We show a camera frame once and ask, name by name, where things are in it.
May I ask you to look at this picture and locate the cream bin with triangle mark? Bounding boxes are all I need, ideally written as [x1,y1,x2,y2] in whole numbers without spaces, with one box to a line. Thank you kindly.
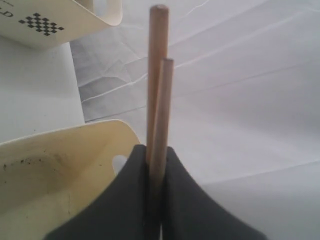
[0,119,140,240]

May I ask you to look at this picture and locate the wooden chopstick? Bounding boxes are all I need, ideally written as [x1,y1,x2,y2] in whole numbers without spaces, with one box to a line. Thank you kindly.
[146,4,169,182]
[149,58,174,192]

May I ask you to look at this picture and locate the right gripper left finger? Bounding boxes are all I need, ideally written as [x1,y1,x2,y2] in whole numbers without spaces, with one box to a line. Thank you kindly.
[44,144,160,240]

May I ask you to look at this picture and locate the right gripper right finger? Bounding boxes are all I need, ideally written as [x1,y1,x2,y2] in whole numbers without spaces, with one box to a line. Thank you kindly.
[162,147,267,240]

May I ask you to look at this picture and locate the cream bin with circle mark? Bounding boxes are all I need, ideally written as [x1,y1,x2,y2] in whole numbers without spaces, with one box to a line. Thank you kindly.
[0,0,123,49]

